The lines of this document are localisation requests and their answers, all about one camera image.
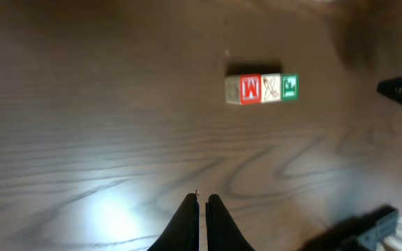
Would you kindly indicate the red M letter block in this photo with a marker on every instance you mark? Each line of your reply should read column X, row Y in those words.
column 243, row 89

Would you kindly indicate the green picture block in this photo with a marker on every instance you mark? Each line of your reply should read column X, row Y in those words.
column 289, row 87

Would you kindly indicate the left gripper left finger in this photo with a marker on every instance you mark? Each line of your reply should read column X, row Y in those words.
column 182, row 231

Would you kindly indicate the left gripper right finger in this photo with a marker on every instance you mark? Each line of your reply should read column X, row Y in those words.
column 222, row 232

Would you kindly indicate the cream picture block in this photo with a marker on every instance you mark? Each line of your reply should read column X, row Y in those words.
column 271, row 88

